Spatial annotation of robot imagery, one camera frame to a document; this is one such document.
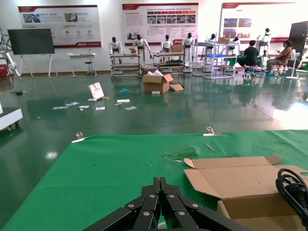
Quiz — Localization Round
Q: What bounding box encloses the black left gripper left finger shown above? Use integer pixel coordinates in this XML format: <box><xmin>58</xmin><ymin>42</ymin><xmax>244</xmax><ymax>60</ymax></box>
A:
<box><xmin>84</xmin><ymin>177</ymin><xmax>161</xmax><ymax>231</ymax></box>

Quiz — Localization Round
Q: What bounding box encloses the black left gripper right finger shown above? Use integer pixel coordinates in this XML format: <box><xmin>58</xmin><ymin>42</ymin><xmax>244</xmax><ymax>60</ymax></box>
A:
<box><xmin>160</xmin><ymin>177</ymin><xmax>256</xmax><ymax>231</ymax></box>

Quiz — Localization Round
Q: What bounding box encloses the black power cord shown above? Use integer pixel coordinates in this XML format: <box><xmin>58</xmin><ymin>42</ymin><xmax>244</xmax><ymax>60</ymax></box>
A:
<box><xmin>275</xmin><ymin>168</ymin><xmax>308</xmax><ymax>230</ymax></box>

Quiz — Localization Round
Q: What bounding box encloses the open brown cardboard box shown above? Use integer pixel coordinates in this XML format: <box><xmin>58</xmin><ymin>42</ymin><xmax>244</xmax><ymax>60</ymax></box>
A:
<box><xmin>183</xmin><ymin>155</ymin><xmax>308</xmax><ymax>231</ymax></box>

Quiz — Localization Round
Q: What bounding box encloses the red box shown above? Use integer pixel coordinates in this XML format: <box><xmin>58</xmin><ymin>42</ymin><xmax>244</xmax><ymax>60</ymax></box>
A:
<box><xmin>0</xmin><ymin>63</ymin><xmax>10</xmax><ymax>78</ymax></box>

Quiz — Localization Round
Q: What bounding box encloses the clear plastic film scrap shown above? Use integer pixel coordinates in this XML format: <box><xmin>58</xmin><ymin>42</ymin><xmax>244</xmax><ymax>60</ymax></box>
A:
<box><xmin>164</xmin><ymin>146</ymin><xmax>201</xmax><ymax>163</ymax></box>

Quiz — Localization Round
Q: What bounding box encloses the metal table clamp right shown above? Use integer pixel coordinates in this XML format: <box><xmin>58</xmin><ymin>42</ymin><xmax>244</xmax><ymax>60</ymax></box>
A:
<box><xmin>203</xmin><ymin>127</ymin><xmax>222</xmax><ymax>137</ymax></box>

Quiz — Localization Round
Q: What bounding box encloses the metal table clamp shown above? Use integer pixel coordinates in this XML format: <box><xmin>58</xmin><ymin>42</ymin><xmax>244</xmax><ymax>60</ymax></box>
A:
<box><xmin>203</xmin><ymin>127</ymin><xmax>222</xmax><ymax>137</ymax></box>
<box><xmin>71</xmin><ymin>132</ymin><xmax>88</xmax><ymax>143</ymax></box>

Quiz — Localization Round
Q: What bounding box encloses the metal table clamp left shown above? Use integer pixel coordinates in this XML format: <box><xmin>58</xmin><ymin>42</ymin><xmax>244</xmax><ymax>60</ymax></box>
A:
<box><xmin>71</xmin><ymin>132</ymin><xmax>88</xmax><ymax>143</ymax></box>

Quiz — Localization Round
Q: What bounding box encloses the flat cardboard piece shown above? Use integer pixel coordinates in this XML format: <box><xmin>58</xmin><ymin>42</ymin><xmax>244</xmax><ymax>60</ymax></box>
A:
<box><xmin>169</xmin><ymin>82</ymin><xmax>185</xmax><ymax>92</ymax></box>

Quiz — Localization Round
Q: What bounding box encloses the large open cardboard carton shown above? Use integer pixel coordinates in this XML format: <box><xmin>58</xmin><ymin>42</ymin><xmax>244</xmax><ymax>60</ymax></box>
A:
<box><xmin>141</xmin><ymin>69</ymin><xmax>175</xmax><ymax>94</ymax></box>

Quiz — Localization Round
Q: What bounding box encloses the black round stool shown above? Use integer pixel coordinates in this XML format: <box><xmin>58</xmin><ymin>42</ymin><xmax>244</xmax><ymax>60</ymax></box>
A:
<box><xmin>84</xmin><ymin>61</ymin><xmax>95</xmax><ymax>77</ymax></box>

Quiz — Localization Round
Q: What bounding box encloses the white humanoid robot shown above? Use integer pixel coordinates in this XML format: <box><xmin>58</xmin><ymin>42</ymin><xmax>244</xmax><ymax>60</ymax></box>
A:
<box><xmin>229</xmin><ymin>36</ymin><xmax>241</xmax><ymax>56</ymax></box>
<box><xmin>205</xmin><ymin>33</ymin><xmax>218</xmax><ymax>56</ymax></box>
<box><xmin>108</xmin><ymin>37</ymin><xmax>124</xmax><ymax>64</ymax></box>
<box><xmin>132</xmin><ymin>34</ymin><xmax>154</xmax><ymax>68</ymax></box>
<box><xmin>256</xmin><ymin>28</ymin><xmax>273</xmax><ymax>56</ymax></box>
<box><xmin>160</xmin><ymin>34</ymin><xmax>174</xmax><ymax>53</ymax></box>
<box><xmin>181</xmin><ymin>32</ymin><xmax>195</xmax><ymax>73</ymax></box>

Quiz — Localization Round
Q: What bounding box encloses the small white desk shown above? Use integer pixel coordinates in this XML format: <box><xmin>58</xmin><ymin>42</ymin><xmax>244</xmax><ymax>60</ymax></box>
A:
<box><xmin>67</xmin><ymin>52</ymin><xmax>98</xmax><ymax>78</ymax></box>

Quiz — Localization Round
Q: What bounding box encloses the white wheeled cart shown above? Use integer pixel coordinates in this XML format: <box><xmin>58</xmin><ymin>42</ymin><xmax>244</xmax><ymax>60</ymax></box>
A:
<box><xmin>0</xmin><ymin>102</ymin><xmax>24</xmax><ymax>132</ymax></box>

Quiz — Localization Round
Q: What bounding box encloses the white metal shelf rack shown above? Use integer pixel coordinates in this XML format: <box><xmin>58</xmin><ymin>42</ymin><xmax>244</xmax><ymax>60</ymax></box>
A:
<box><xmin>202</xmin><ymin>36</ymin><xmax>236</xmax><ymax>80</ymax></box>

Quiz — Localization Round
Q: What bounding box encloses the person in black shirt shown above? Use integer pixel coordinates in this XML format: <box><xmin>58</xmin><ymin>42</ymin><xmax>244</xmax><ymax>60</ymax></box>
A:
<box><xmin>238</xmin><ymin>40</ymin><xmax>262</xmax><ymax>78</ymax></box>

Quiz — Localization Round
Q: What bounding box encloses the white standing fan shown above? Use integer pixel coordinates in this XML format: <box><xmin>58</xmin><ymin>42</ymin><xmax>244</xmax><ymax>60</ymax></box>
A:
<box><xmin>285</xmin><ymin>49</ymin><xmax>301</xmax><ymax>80</ymax></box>

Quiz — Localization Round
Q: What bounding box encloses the person in brown shirt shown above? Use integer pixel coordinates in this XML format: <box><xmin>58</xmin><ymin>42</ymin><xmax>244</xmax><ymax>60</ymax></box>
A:
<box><xmin>265</xmin><ymin>40</ymin><xmax>293</xmax><ymax>77</ymax></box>

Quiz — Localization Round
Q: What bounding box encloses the black display on stand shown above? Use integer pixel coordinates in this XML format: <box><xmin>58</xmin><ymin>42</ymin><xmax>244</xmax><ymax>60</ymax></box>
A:
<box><xmin>7</xmin><ymin>28</ymin><xmax>59</xmax><ymax>78</ymax></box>

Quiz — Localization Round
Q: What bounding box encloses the tall black panel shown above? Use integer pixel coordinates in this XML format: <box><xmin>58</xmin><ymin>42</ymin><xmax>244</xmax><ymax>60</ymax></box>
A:
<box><xmin>288</xmin><ymin>21</ymin><xmax>308</xmax><ymax>56</ymax></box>

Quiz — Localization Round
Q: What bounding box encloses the metal frame workbench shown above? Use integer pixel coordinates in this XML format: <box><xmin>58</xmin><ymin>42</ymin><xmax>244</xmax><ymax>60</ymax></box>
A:
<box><xmin>109</xmin><ymin>52</ymin><xmax>143</xmax><ymax>79</ymax></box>
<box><xmin>153</xmin><ymin>51</ymin><xmax>186</xmax><ymax>76</ymax></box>

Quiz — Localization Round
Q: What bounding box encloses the wall poster with flow chart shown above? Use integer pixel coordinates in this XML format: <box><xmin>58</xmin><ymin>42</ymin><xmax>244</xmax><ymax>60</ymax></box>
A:
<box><xmin>121</xmin><ymin>2</ymin><xmax>199</xmax><ymax>47</ymax></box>

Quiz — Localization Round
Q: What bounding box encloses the wall poster with photos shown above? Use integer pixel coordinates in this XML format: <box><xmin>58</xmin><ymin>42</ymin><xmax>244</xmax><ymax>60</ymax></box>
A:
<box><xmin>18</xmin><ymin>4</ymin><xmax>102</xmax><ymax>49</ymax></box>

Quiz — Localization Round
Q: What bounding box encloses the wall poster with landscape pictures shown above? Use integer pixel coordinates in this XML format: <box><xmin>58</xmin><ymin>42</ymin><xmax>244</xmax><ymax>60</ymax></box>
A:
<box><xmin>219</xmin><ymin>2</ymin><xmax>297</xmax><ymax>44</ymax></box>

